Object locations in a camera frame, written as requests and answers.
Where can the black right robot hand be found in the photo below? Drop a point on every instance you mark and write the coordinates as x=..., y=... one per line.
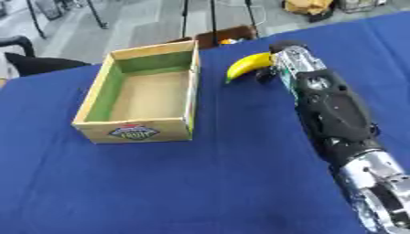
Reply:
x=287, y=46

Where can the yellow toy banana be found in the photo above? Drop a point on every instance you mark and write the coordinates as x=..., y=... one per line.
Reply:
x=248, y=64

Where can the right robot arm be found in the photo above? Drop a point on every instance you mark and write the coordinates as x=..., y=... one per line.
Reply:
x=333, y=112

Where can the brown cardboard box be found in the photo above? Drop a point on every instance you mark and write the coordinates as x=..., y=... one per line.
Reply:
x=229, y=33

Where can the tan cardboard box green inside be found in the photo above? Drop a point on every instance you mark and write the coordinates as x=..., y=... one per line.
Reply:
x=152, y=97

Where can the yellow bag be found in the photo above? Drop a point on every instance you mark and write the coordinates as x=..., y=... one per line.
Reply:
x=308, y=6

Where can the small orange object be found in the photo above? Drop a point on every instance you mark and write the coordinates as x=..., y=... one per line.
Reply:
x=228, y=41

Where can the black tripod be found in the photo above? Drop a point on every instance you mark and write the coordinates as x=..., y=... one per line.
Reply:
x=213, y=18
x=36, y=21

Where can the black chair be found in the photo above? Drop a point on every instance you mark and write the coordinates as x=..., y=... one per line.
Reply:
x=40, y=64

